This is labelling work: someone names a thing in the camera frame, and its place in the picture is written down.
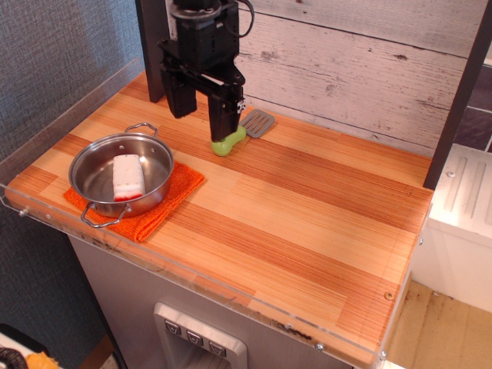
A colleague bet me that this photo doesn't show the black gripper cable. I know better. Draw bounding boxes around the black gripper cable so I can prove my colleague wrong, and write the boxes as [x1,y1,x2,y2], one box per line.
[222,0,256,39]

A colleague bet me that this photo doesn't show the white red sponge block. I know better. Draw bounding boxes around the white red sponge block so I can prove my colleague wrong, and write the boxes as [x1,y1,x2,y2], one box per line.
[112,155,145,201]

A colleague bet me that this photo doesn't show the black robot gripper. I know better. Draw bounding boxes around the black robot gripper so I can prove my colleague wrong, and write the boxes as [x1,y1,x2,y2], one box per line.
[159,1,245,141]

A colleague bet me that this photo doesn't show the grey toy fridge cabinet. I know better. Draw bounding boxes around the grey toy fridge cabinet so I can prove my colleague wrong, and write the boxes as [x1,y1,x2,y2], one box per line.
[70,237,348,368]

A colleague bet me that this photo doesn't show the yellow object bottom left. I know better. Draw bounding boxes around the yellow object bottom left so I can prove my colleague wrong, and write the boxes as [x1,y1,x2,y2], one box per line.
[25,352,60,369]

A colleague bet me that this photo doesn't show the white ribbed appliance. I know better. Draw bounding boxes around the white ribbed appliance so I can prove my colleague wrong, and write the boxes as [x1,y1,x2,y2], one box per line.
[411,145,491,311]

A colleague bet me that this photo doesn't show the dark vertical post right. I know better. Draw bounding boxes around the dark vertical post right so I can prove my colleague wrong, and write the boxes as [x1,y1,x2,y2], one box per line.
[424,1,491,190]

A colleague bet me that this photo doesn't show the green handled grey spatula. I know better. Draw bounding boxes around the green handled grey spatula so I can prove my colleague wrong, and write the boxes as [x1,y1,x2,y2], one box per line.
[211,109,275,157]

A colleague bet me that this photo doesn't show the silver dispenser panel with buttons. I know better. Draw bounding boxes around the silver dispenser panel with buttons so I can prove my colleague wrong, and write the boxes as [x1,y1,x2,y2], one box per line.
[153,302,248,368]

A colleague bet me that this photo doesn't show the clear acrylic table guard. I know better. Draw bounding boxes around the clear acrylic table guard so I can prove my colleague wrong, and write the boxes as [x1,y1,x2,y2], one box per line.
[7,65,432,368]

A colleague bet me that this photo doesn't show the orange knitted cloth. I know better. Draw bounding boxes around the orange knitted cloth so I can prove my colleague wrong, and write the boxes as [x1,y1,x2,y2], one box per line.
[62,161,206,243]

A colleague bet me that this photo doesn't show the stainless steel pot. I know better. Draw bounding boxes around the stainless steel pot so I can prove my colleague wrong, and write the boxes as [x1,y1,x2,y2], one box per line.
[68,123,175,228]

